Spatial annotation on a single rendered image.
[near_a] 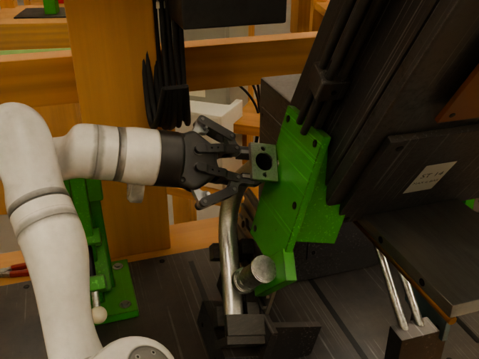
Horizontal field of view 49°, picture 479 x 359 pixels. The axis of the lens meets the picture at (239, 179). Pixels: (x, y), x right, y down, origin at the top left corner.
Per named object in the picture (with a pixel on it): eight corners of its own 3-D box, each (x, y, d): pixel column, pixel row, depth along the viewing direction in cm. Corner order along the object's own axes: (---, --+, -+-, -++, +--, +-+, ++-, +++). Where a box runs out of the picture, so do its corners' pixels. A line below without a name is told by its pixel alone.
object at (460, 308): (559, 297, 64) (566, 278, 63) (447, 326, 60) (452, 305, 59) (385, 162, 97) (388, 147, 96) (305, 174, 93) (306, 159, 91)
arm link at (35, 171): (38, 88, 62) (80, 186, 58) (33, 132, 69) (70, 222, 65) (-27, 97, 59) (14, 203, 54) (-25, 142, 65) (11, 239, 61)
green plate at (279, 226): (327, 278, 75) (379, 144, 67) (275, 277, 72) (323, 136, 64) (296, 234, 85) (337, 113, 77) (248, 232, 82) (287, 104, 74)
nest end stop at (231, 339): (251, 347, 81) (265, 343, 77) (215, 349, 79) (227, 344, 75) (251, 339, 81) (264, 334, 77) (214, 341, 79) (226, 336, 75)
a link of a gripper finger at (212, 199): (192, 204, 72) (226, 185, 75) (199, 216, 72) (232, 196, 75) (199, 199, 69) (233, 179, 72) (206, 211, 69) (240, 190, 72)
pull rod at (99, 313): (109, 325, 84) (104, 297, 81) (90, 329, 83) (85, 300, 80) (105, 303, 88) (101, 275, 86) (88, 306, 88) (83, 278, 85)
